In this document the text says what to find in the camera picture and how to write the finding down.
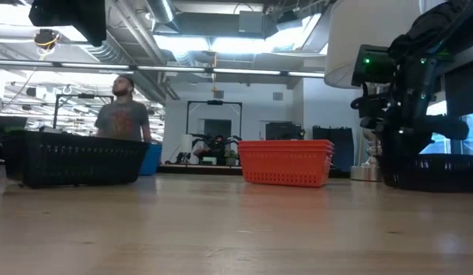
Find blue plastic basket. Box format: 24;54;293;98
138;143;164;177

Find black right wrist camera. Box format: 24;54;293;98
352;44;397;86

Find black background equipment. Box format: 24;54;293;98
265;121;306;141

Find black overhead ceiling camera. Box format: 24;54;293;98
32;28;62;51

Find long ceiling light bar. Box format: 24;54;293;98
0;59;326;79

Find person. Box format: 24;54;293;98
94;75;153;144

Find black background cabinet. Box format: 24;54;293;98
312;125;355;177

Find black plastic basket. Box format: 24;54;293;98
379;152;473;193
2;131;151;189

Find black background rig frame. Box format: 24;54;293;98
53;93;115;131
186;100;244;142

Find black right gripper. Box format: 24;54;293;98
350;57;470;158

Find background robot arms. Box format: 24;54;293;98
190;133;243;161

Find white lamp shade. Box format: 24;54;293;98
323;0;424;183

